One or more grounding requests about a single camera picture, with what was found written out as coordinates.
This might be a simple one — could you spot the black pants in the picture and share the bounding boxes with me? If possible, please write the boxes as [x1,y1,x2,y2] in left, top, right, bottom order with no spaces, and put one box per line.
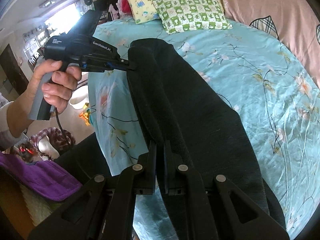
[53,37,286,230]

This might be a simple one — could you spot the person's left hand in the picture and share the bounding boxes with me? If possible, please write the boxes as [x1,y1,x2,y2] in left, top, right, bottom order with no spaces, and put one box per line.
[23,60,82,114]

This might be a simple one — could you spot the purple cloth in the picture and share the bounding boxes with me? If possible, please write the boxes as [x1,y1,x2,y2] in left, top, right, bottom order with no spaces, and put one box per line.
[1,153,82,202]

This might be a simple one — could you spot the green checkered pillow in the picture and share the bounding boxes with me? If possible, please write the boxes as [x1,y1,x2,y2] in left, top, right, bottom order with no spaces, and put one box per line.
[153,0,233,34]

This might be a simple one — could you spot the light blue floral bedsheet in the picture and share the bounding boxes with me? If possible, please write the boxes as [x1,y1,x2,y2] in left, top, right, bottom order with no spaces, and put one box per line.
[88,18,319,239]

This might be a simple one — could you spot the pink heart-pattern quilt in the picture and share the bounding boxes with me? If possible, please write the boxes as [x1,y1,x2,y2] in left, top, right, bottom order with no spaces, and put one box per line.
[222,0,319,85]

